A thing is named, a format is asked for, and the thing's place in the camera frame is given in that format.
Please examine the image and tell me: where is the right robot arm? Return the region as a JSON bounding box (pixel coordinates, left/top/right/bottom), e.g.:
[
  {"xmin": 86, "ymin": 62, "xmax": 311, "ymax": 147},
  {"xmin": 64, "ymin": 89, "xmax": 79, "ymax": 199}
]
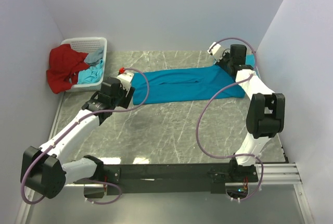
[{"xmin": 211, "ymin": 44, "xmax": 285, "ymax": 182}]

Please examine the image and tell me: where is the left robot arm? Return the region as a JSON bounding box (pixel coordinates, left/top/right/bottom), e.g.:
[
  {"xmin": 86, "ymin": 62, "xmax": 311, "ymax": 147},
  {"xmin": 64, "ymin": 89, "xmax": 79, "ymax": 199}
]
[{"xmin": 20, "ymin": 72, "xmax": 135, "ymax": 199}]

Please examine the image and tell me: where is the folded blue t shirt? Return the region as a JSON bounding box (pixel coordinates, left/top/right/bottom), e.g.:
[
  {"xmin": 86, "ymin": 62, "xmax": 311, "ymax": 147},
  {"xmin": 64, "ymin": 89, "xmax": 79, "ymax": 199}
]
[{"xmin": 245, "ymin": 54, "xmax": 255, "ymax": 67}]

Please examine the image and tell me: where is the light blue t shirt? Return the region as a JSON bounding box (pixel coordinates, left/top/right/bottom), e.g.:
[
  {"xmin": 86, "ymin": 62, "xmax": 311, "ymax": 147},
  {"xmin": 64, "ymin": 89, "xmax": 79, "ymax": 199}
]
[{"xmin": 78, "ymin": 47, "xmax": 104, "ymax": 84}]

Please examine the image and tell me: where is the white laundry basket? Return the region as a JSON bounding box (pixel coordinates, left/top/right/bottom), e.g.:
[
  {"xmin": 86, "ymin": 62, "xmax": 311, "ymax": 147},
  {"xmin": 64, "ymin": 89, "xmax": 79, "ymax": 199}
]
[{"xmin": 61, "ymin": 37, "xmax": 107, "ymax": 92}]

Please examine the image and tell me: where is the red t shirt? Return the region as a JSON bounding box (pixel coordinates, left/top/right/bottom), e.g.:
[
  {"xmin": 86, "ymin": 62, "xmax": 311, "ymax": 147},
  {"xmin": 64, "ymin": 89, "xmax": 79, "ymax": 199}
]
[{"xmin": 46, "ymin": 44, "xmax": 89, "ymax": 94}]

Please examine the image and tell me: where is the black base beam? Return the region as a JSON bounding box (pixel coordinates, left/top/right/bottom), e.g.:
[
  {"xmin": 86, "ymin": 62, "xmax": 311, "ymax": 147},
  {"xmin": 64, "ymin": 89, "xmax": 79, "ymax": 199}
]
[{"xmin": 72, "ymin": 163, "xmax": 260, "ymax": 196}]

